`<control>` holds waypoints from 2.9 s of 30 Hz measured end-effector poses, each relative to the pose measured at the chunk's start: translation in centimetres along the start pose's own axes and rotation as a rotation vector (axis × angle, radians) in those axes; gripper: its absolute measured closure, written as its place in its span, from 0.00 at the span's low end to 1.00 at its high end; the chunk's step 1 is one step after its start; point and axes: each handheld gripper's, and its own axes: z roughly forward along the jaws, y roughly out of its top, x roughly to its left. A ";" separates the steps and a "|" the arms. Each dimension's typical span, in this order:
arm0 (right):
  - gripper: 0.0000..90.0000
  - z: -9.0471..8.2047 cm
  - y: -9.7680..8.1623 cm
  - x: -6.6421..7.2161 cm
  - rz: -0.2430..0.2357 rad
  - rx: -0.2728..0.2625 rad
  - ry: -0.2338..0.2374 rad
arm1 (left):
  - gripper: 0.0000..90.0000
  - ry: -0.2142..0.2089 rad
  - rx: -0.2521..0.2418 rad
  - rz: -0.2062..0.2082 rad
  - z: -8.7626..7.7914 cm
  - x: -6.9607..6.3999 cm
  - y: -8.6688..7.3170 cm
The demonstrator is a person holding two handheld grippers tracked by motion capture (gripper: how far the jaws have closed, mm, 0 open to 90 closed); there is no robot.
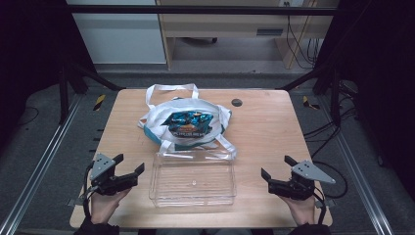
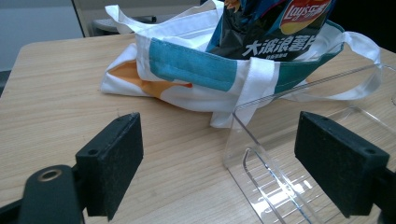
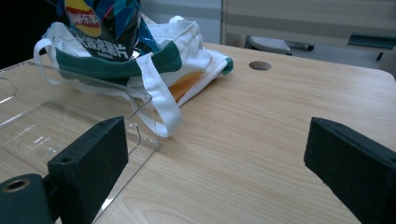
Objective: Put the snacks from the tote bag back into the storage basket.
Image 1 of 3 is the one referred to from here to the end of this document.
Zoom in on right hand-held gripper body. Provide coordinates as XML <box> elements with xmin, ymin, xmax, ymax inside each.
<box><xmin>267</xmin><ymin>159</ymin><xmax>337</xmax><ymax>201</ymax></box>

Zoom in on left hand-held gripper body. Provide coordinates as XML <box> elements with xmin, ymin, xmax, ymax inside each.
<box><xmin>89</xmin><ymin>153</ymin><xmax>139</xmax><ymax>197</ymax></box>

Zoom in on white tote bag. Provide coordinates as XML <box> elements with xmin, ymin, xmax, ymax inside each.
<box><xmin>136</xmin><ymin>83</ymin><xmax>239</xmax><ymax>161</ymax></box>

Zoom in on clear plastic container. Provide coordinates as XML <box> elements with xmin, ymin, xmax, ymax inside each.
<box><xmin>148</xmin><ymin>149</ymin><xmax>238</xmax><ymax>209</ymax></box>

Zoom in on blue snack packet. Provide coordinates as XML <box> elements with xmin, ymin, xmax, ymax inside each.
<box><xmin>160</xmin><ymin>110</ymin><xmax>215</xmax><ymax>140</ymax></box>

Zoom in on person's right hand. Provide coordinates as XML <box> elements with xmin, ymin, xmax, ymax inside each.
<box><xmin>279</xmin><ymin>193</ymin><xmax>317</xmax><ymax>226</ymax></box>

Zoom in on person's left hand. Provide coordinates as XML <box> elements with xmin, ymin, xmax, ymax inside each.
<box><xmin>90</xmin><ymin>187</ymin><xmax>132</xmax><ymax>226</ymax></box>

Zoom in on yellow black striped tape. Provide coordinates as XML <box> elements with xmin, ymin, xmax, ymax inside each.
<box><xmin>93</xmin><ymin>93</ymin><xmax>108</xmax><ymax>113</ymax></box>
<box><xmin>300</xmin><ymin>94</ymin><xmax>321</xmax><ymax>111</ymax></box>

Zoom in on black metal stand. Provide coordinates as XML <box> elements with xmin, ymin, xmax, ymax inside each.
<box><xmin>276</xmin><ymin>63</ymin><xmax>343</xmax><ymax>127</ymax></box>
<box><xmin>58</xmin><ymin>61</ymin><xmax>126</xmax><ymax>125</ymax></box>

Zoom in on white cabinet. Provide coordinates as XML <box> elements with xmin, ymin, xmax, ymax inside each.
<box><xmin>66</xmin><ymin>0</ymin><xmax>167</xmax><ymax>65</ymax></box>

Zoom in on light wooden desk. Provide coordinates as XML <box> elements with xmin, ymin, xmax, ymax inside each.
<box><xmin>156</xmin><ymin>0</ymin><xmax>338</xmax><ymax>71</ymax></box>

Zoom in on left hand-held gripper black cable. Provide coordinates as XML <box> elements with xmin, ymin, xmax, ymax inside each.
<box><xmin>81</xmin><ymin>161</ymin><xmax>99</xmax><ymax>219</ymax></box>

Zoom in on hand-held gripper black cable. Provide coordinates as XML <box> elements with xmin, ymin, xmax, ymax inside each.
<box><xmin>312</xmin><ymin>187</ymin><xmax>328</xmax><ymax>226</ymax></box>
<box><xmin>81</xmin><ymin>161</ymin><xmax>99</xmax><ymax>219</ymax></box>

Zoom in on right hand-held gripper black cable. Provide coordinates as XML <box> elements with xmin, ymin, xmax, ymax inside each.
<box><xmin>312</xmin><ymin>187</ymin><xmax>328</xmax><ymax>226</ymax></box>

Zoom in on grey metal bracket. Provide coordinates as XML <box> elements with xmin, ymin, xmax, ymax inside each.
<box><xmin>66</xmin><ymin>195</ymin><xmax>86</xmax><ymax>208</ymax></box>
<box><xmin>314</xmin><ymin>198</ymin><xmax>338</xmax><ymax>210</ymax></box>

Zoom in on black floor cables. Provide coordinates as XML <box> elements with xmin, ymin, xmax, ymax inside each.
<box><xmin>302</xmin><ymin>106</ymin><xmax>359</xmax><ymax>201</ymax></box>

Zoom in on aluminium floor rail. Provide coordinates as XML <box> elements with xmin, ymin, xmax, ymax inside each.
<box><xmin>0</xmin><ymin>93</ymin><xmax>83</xmax><ymax>235</ymax></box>
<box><xmin>316</xmin><ymin>93</ymin><xmax>396</xmax><ymax>235</ymax></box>

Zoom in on black hanging cables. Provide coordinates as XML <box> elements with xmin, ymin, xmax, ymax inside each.
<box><xmin>284</xmin><ymin>1</ymin><xmax>323</xmax><ymax>71</ymax></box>

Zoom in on black horizontal frame bar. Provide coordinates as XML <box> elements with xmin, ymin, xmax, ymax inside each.
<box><xmin>65</xmin><ymin>4</ymin><xmax>338</xmax><ymax>16</ymax></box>

